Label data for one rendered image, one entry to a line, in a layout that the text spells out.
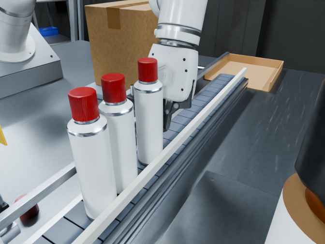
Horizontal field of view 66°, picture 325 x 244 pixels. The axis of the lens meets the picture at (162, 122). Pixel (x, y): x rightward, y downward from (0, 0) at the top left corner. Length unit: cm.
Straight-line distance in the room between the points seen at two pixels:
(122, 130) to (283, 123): 55
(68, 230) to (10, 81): 72
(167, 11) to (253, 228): 38
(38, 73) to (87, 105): 79
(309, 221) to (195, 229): 24
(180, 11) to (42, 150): 46
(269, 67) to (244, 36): 154
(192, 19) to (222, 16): 259
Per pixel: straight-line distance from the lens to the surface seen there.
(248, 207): 45
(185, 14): 48
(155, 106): 43
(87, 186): 38
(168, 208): 50
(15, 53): 109
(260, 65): 130
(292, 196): 21
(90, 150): 33
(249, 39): 280
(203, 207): 44
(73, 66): 129
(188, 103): 49
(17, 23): 98
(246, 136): 72
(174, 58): 48
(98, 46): 91
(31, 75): 108
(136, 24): 79
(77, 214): 44
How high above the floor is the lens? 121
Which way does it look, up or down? 30 degrees down
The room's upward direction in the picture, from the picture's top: straight up
